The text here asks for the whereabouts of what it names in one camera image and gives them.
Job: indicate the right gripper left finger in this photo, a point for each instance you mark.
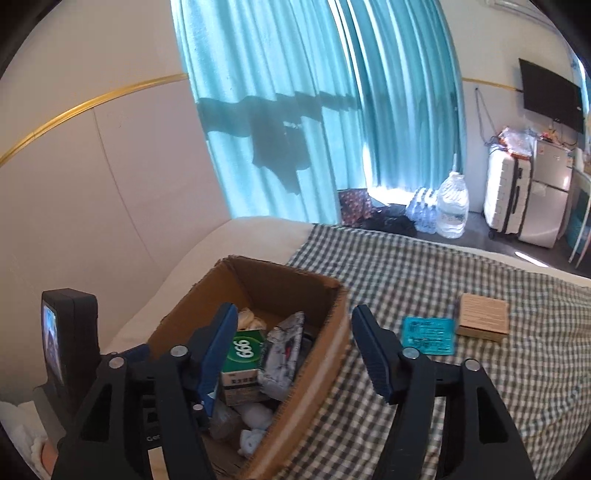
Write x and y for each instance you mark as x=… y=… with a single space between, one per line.
x=137 y=403

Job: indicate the teal card packet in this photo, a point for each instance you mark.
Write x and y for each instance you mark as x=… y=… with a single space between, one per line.
x=431 y=336

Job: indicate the green 999 medicine box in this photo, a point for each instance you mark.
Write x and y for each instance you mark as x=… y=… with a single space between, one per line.
x=240 y=372

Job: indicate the kraft paper box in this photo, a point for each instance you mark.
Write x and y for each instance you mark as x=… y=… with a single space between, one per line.
x=483 y=318

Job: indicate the white plush toy blue star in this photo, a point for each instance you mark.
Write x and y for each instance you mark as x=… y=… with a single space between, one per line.
x=257 y=419

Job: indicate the cream cloth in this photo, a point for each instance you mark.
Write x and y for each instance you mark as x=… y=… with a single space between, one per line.
x=248 y=321

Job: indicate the silver patterned pouch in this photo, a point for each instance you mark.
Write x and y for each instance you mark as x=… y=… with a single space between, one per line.
x=280 y=352

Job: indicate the person left hand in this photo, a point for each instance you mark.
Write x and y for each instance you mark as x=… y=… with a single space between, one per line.
x=49 y=457

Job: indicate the checkered tablecloth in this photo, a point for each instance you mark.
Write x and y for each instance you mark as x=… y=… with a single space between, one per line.
x=541 y=369

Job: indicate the brown cardboard box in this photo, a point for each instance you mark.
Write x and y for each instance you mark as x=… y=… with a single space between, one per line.
x=273 y=292

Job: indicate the water bottle pack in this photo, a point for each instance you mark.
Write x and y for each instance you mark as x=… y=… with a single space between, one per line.
x=422 y=210

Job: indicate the large water jug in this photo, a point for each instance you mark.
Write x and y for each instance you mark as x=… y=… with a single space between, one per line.
x=452 y=207

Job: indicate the patterned gift bag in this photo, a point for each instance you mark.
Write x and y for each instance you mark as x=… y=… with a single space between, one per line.
x=356 y=206

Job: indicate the white suitcase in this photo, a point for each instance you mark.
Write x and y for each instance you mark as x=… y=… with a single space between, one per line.
x=507 y=191

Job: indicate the silver mini fridge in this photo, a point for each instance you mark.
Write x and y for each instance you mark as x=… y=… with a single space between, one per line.
x=550 y=183

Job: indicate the teal curtain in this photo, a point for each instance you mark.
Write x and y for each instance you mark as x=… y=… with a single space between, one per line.
x=300 y=100

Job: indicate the black wall television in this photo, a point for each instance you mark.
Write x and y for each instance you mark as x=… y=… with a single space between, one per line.
x=551 y=95

